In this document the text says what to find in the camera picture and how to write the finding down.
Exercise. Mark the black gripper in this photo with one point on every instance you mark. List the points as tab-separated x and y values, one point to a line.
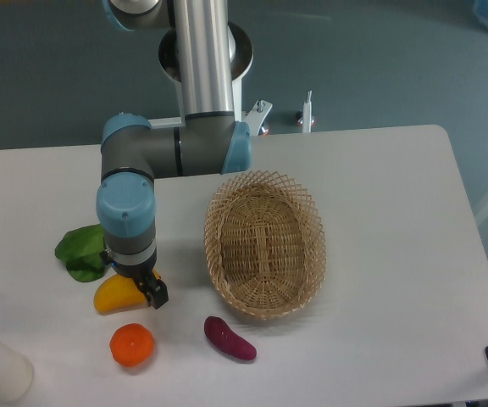
147	281

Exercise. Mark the yellow toy mango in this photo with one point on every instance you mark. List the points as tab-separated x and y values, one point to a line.
119	294

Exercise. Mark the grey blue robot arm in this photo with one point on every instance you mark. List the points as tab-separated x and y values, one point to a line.
204	53

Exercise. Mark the green toy bok choy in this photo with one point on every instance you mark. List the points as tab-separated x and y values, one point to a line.
81	251

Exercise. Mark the orange toy tangerine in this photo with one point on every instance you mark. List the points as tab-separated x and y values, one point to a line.
131	345

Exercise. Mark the purple toy sweet potato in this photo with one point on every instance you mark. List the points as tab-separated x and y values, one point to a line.
225	340

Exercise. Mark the woven wicker basket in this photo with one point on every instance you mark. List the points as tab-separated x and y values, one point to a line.
264	244

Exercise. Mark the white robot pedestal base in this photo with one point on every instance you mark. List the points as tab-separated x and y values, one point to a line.
241	58

